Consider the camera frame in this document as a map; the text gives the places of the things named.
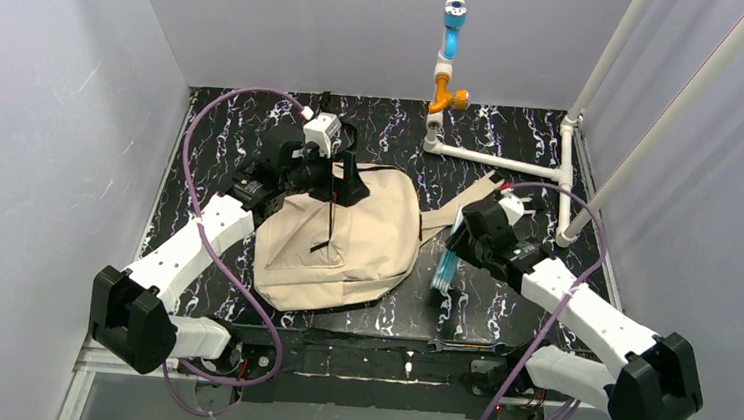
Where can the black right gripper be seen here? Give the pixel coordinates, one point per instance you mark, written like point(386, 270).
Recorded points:
point(464, 243)

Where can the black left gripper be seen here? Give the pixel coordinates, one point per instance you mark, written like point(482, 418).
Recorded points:
point(335, 179)

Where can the light blue barcode book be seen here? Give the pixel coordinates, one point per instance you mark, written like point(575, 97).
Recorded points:
point(448, 262)

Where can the beige canvas backpack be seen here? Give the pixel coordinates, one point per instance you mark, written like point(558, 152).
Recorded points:
point(312, 255)

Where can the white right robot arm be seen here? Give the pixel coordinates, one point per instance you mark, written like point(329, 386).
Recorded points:
point(634, 373)

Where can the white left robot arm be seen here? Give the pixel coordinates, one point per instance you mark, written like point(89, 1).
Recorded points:
point(132, 311)

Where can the blue orange pipe fitting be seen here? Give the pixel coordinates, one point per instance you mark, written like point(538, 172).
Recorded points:
point(444, 97)

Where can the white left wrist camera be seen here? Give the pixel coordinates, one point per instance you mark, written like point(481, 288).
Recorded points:
point(319, 131)

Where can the white PVC pipe frame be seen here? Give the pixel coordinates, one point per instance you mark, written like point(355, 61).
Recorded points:
point(665, 140)

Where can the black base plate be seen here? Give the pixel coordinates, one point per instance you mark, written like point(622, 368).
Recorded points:
point(322, 366)

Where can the aluminium rail frame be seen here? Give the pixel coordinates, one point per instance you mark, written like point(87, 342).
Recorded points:
point(104, 388)

